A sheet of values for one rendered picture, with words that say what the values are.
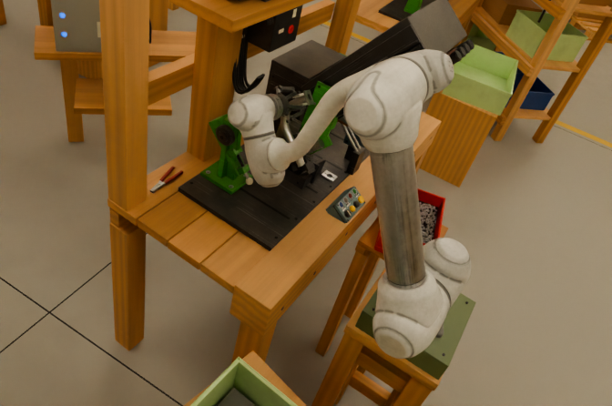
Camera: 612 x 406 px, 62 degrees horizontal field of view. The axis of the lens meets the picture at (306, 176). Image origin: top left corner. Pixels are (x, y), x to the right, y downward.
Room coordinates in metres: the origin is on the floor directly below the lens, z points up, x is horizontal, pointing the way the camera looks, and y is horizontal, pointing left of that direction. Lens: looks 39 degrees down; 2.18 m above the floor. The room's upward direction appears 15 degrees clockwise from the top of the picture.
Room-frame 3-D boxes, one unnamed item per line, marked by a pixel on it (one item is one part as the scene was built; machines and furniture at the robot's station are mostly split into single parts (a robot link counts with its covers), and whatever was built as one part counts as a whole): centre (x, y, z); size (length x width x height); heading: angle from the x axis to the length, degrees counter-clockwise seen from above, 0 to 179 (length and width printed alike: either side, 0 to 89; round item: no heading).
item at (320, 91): (1.66, 0.00, 1.17); 0.13 x 0.12 x 0.20; 157
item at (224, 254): (1.76, 0.02, 0.44); 1.49 x 0.70 x 0.88; 157
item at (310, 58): (1.91, 0.11, 1.07); 0.30 x 0.18 x 0.34; 157
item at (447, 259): (1.07, -0.45, 1.10); 0.18 x 0.16 x 0.22; 156
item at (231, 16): (1.86, 0.26, 1.52); 0.90 x 0.25 x 0.04; 157
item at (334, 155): (1.76, 0.02, 0.89); 1.10 x 0.42 x 0.02; 157
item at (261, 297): (1.65, -0.23, 0.82); 1.50 x 0.14 x 0.15; 157
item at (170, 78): (1.90, 0.36, 1.23); 1.30 x 0.05 x 0.09; 157
